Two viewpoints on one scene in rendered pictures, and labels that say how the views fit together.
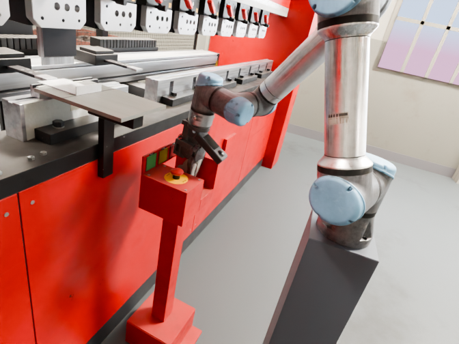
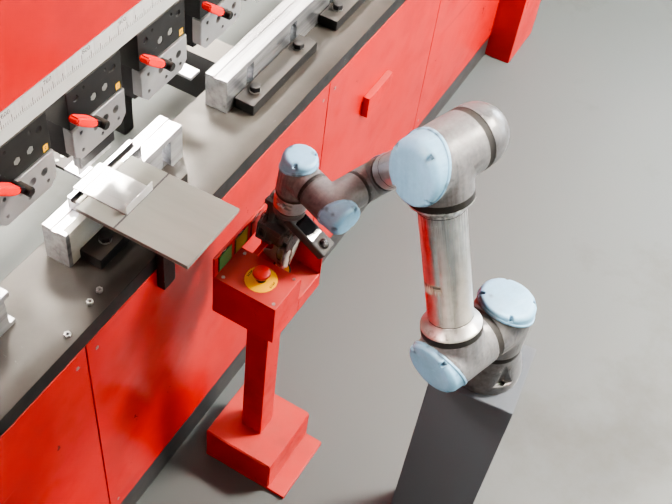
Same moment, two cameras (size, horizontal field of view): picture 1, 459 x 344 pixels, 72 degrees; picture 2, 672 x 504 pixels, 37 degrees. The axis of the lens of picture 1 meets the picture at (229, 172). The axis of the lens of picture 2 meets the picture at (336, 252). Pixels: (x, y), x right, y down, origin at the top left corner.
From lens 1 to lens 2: 1.31 m
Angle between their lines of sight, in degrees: 23
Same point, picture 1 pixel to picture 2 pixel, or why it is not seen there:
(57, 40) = not seen: hidden behind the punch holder
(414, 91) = not seen: outside the picture
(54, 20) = (94, 141)
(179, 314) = (283, 421)
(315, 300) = (447, 442)
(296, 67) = not seen: hidden behind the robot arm
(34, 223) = (99, 364)
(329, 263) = (457, 407)
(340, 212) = (438, 381)
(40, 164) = (102, 310)
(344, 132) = (439, 305)
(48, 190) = (109, 329)
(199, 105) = (286, 194)
